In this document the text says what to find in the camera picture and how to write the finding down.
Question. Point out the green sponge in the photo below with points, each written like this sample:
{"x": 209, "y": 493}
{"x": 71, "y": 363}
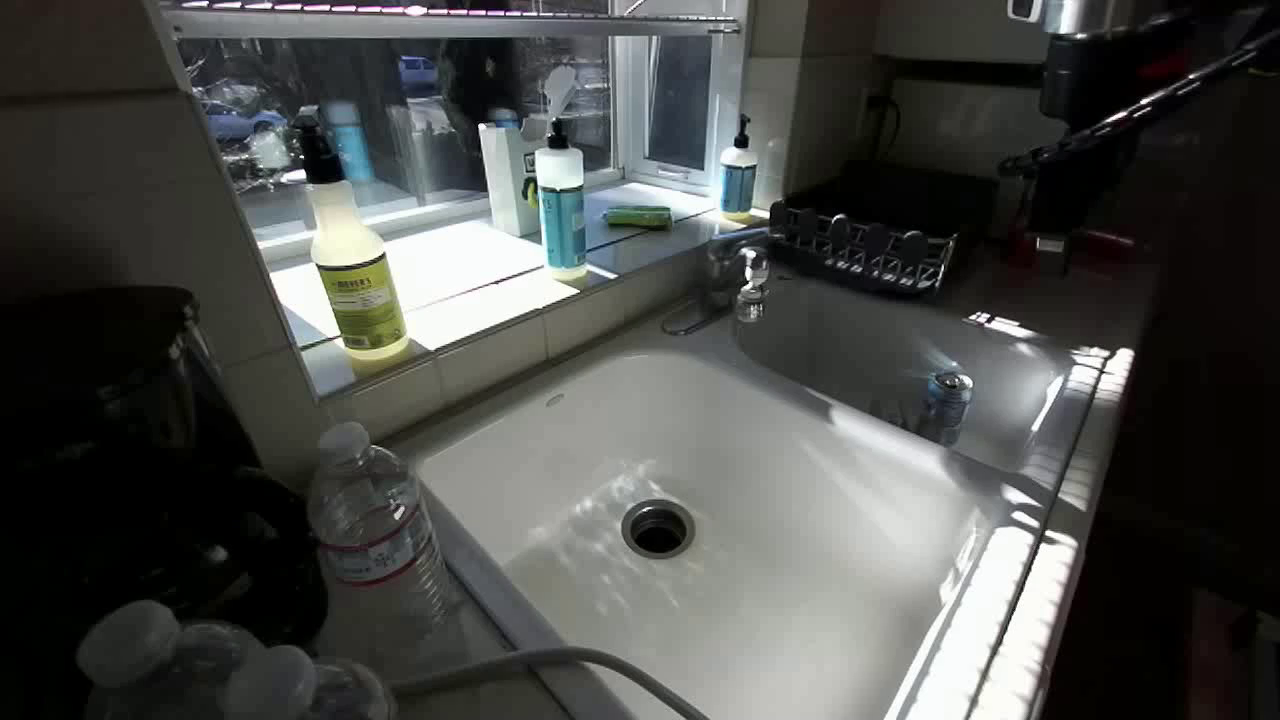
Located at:
{"x": 637, "y": 216}

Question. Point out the small blue label pump bottle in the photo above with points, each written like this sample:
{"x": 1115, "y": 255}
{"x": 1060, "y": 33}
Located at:
{"x": 736, "y": 185}

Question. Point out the chrome kitchen faucet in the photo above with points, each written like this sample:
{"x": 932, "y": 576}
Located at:
{"x": 749, "y": 279}

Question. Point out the white bottle on sill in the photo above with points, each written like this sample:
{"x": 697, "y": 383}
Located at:
{"x": 500, "y": 181}

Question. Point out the yellow-green spray bottle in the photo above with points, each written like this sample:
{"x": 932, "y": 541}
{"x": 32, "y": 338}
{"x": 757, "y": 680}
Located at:
{"x": 358, "y": 286}

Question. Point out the blue label pump soap bottle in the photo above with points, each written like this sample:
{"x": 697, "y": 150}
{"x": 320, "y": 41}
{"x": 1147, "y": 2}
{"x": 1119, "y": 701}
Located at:
{"x": 560, "y": 213}

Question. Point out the black coffee maker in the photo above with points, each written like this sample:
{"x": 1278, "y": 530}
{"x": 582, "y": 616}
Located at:
{"x": 122, "y": 466}

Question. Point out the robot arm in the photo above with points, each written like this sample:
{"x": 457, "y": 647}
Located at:
{"x": 1082, "y": 12}

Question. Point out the white double basin sink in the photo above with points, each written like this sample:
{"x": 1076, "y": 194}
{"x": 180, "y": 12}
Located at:
{"x": 774, "y": 452}

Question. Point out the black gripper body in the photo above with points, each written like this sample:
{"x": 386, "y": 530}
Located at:
{"x": 1097, "y": 103}

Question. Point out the window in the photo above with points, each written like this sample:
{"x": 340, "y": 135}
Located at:
{"x": 440, "y": 107}

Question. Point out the clear plastic water bottle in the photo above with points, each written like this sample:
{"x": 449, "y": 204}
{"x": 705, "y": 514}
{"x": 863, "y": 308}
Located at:
{"x": 285, "y": 685}
{"x": 376, "y": 535}
{"x": 131, "y": 652}

